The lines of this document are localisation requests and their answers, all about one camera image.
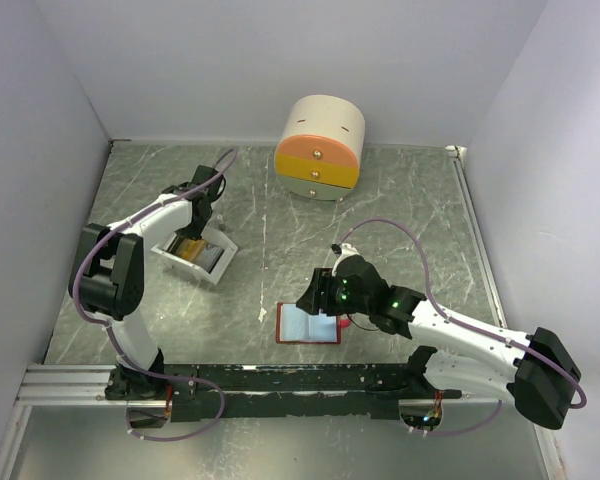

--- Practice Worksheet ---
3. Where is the red card holder wallet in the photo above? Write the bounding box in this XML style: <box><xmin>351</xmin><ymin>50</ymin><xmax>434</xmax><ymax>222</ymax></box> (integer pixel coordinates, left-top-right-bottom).
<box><xmin>275</xmin><ymin>302</ymin><xmax>351</xmax><ymax>345</ymax></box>

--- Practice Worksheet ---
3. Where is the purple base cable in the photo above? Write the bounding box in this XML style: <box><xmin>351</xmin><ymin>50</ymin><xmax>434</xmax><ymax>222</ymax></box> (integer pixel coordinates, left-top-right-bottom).
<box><xmin>125</xmin><ymin>367</ymin><xmax>227</xmax><ymax>444</ymax></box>
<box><xmin>409</xmin><ymin>399</ymin><xmax>504</xmax><ymax>437</ymax></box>

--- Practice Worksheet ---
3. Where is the aluminium front frame rail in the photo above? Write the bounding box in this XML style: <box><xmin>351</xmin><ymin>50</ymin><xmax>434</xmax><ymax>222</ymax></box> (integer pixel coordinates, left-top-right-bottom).
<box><xmin>16</xmin><ymin>365</ymin><xmax>114</xmax><ymax>406</ymax></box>

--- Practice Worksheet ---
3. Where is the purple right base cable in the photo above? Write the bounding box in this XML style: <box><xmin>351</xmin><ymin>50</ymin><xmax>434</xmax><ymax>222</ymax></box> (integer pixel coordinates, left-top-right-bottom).
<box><xmin>409</xmin><ymin>399</ymin><xmax>504</xmax><ymax>437</ymax></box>

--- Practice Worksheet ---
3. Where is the aluminium frame rail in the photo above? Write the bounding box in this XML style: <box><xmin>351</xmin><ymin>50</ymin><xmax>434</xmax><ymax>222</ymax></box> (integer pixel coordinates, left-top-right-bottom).
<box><xmin>444</xmin><ymin>145</ymin><xmax>507</xmax><ymax>327</ymax></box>
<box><xmin>16</xmin><ymin>365</ymin><xmax>114</xmax><ymax>406</ymax></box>

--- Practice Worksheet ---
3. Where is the round three-drawer mini cabinet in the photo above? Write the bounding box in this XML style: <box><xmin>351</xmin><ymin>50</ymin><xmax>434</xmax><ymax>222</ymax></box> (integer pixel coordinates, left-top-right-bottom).
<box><xmin>274</xmin><ymin>94</ymin><xmax>365</xmax><ymax>201</ymax></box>

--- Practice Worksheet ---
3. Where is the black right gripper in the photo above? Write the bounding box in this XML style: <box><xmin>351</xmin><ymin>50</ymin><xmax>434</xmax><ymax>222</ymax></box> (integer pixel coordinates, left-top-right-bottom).
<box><xmin>296</xmin><ymin>267</ymin><xmax>372</xmax><ymax>316</ymax></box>

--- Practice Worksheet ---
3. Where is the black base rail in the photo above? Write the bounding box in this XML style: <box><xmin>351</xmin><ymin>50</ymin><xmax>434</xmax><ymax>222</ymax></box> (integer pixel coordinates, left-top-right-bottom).
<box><xmin>111</xmin><ymin>362</ymin><xmax>436</xmax><ymax>422</ymax></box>

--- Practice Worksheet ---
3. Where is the white card tray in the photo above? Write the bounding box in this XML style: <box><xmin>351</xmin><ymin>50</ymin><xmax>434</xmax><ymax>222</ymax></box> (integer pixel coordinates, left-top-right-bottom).
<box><xmin>151</xmin><ymin>226</ymin><xmax>238</xmax><ymax>285</ymax></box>

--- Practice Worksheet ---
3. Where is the white VIP portrait card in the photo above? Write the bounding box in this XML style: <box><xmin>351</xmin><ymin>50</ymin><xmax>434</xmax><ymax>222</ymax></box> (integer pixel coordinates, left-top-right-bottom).
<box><xmin>194</xmin><ymin>243</ymin><xmax>224</xmax><ymax>273</ymax></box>

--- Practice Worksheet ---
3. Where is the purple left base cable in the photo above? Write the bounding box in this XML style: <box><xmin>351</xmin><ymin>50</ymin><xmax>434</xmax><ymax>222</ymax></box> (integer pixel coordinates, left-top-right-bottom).
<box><xmin>125</xmin><ymin>367</ymin><xmax>227</xmax><ymax>444</ymax></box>

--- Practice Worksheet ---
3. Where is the yellow card in tray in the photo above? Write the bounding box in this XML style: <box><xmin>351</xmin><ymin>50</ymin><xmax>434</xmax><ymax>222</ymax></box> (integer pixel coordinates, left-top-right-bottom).
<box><xmin>170</xmin><ymin>238</ymin><xmax>206</xmax><ymax>263</ymax></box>

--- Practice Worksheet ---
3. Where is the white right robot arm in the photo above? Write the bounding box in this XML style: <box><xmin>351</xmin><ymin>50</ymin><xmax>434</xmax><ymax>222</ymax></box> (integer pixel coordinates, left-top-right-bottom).
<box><xmin>296</xmin><ymin>254</ymin><xmax>581</xmax><ymax>430</ymax></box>

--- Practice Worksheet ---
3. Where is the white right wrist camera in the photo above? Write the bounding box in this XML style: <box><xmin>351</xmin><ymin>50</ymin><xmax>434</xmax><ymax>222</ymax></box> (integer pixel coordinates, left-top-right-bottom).
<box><xmin>332</xmin><ymin>243</ymin><xmax>359</xmax><ymax>276</ymax></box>

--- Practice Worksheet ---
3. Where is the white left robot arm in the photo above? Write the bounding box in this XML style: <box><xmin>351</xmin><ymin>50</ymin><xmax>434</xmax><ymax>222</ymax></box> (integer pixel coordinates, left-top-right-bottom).
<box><xmin>68</xmin><ymin>165</ymin><xmax>226</xmax><ymax>400</ymax></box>

